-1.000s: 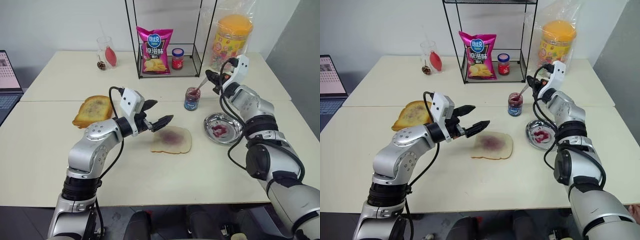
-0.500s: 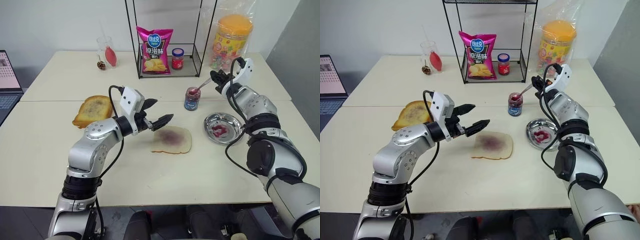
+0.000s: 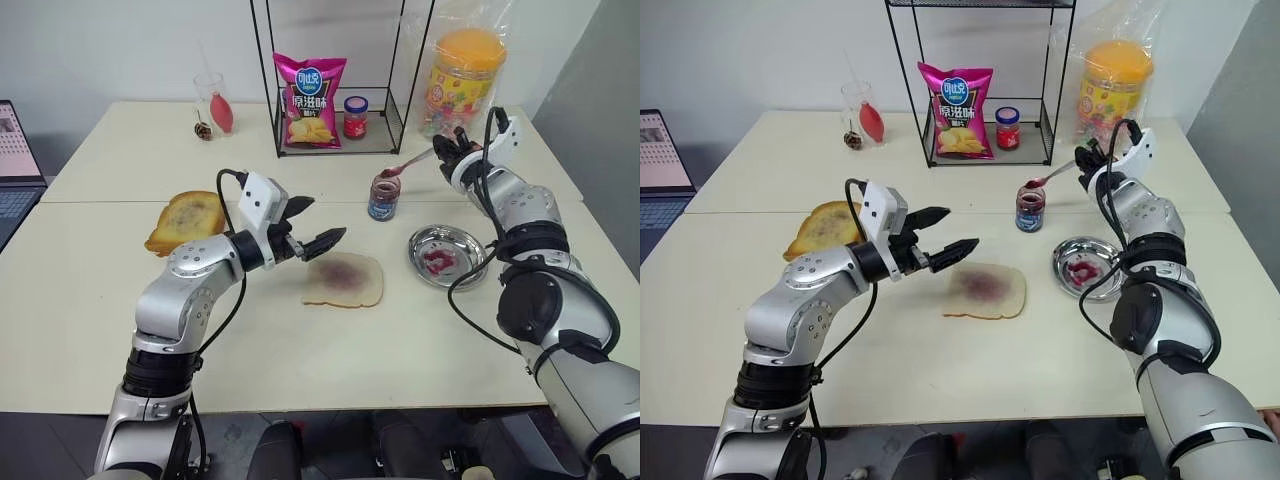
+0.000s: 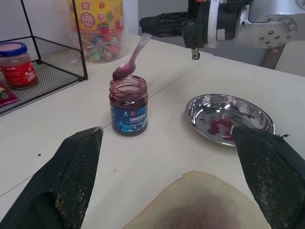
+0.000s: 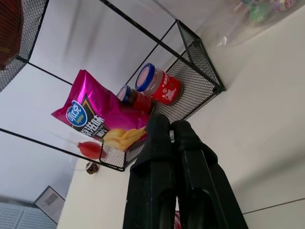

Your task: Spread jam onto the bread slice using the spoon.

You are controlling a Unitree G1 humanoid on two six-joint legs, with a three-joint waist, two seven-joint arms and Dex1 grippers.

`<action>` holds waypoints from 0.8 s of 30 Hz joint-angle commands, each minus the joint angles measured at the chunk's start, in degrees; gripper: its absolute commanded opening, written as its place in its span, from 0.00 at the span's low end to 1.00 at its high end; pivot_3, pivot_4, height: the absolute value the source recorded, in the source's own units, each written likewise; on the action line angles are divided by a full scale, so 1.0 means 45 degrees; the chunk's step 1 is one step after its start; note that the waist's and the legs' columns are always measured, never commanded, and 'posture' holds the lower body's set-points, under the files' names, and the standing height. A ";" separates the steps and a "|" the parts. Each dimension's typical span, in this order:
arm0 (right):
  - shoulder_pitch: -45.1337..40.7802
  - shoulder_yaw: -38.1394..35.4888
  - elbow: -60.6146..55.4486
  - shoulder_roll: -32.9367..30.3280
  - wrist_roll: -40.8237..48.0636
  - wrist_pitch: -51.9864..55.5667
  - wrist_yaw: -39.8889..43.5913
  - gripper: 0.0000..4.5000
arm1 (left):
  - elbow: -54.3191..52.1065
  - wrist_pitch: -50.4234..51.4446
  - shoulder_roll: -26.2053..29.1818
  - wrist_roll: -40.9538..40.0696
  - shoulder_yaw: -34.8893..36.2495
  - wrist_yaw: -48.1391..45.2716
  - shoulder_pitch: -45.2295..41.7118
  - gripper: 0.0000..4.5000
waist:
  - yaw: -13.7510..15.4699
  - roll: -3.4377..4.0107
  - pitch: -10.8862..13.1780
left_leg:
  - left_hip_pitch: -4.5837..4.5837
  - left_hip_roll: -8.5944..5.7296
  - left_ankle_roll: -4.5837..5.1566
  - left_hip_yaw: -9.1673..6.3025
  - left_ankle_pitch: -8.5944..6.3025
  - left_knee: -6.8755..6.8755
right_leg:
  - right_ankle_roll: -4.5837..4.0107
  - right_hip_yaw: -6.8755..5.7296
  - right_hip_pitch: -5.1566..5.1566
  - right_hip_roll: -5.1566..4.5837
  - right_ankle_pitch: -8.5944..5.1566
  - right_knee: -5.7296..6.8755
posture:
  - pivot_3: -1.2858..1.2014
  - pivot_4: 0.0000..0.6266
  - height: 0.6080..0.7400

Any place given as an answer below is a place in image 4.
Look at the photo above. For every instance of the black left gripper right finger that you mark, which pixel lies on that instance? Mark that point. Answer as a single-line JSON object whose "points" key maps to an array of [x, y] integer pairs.
{"points": [[269, 167]]}

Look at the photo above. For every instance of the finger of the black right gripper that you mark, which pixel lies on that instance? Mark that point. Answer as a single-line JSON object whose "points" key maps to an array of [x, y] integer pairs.
{"points": [[166, 17], [164, 30]]}

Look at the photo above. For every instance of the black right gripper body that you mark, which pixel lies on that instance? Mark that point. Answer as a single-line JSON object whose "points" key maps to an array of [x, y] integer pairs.
{"points": [[195, 31]]}

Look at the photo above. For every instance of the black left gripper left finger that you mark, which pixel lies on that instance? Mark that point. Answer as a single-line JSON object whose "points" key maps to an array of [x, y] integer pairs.
{"points": [[71, 167]]}

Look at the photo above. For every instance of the metal spoon with jam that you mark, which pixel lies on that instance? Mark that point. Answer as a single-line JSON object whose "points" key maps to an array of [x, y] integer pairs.
{"points": [[133, 60]]}

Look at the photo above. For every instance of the glass jam jar blue label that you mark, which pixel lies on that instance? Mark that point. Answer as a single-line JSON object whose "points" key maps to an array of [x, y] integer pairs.
{"points": [[128, 112]]}

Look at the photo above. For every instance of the white bread slice with jam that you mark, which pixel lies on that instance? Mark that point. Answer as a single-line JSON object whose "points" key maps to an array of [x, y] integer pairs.
{"points": [[200, 207]]}

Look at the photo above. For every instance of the clear plastic candy tub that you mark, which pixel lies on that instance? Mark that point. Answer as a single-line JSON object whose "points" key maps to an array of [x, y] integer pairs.
{"points": [[102, 31]]}

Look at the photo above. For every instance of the round stainless steel plate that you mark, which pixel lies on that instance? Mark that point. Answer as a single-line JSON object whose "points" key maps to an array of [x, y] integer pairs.
{"points": [[240, 109]]}

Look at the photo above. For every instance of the brown wooden leg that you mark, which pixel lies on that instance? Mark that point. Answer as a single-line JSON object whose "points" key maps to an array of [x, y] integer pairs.
{"points": [[274, 57]]}

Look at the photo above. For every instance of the purple snack packet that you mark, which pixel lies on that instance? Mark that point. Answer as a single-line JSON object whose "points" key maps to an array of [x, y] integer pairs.
{"points": [[7, 96]]}

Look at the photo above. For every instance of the red sauce jar blue lid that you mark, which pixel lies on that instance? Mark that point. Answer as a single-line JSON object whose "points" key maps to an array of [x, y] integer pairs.
{"points": [[17, 69]]}

